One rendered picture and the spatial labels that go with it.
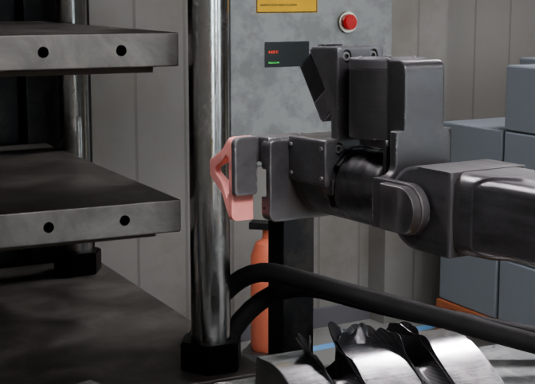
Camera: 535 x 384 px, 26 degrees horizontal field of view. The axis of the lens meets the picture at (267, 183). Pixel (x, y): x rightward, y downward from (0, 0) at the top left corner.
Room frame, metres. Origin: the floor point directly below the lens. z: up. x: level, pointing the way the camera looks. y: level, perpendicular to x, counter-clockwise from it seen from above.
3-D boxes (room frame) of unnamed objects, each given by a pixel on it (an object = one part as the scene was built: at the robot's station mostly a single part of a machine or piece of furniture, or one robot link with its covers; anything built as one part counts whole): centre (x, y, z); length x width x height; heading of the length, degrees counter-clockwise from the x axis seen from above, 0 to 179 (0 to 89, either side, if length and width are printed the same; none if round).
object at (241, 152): (0.95, 0.01, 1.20); 0.09 x 0.07 x 0.07; 32
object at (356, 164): (0.86, -0.09, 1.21); 0.07 x 0.06 x 0.07; 32
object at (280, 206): (0.91, -0.06, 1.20); 0.10 x 0.07 x 0.07; 122
